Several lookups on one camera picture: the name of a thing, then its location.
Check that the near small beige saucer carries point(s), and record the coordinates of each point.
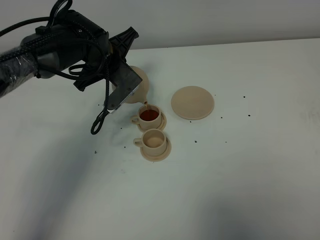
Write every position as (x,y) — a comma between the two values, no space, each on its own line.
(160,157)

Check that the beige teacup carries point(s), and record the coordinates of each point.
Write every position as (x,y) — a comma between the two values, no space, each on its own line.
(153,142)
(148,117)

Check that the small beige saucer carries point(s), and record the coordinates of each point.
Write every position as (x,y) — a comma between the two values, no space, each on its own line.
(160,157)
(160,127)

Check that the near beige teacup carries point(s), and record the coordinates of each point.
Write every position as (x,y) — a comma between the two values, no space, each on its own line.
(153,142)

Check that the far small beige saucer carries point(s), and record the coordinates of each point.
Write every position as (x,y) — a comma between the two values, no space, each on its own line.
(160,127)

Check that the beige ceramic teapot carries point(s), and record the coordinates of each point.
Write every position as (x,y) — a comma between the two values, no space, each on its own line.
(140,85)

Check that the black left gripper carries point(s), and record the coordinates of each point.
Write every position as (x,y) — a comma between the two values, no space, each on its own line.
(98,52)

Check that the large beige teapot saucer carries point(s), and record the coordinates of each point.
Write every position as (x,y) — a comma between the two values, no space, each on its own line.
(192,103)

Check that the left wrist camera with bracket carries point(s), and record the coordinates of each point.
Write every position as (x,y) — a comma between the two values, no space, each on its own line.
(112,68)

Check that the far beige teacup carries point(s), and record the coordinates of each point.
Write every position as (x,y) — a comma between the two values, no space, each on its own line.
(148,117)

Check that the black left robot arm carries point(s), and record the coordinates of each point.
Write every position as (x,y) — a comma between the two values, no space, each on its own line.
(72,47)

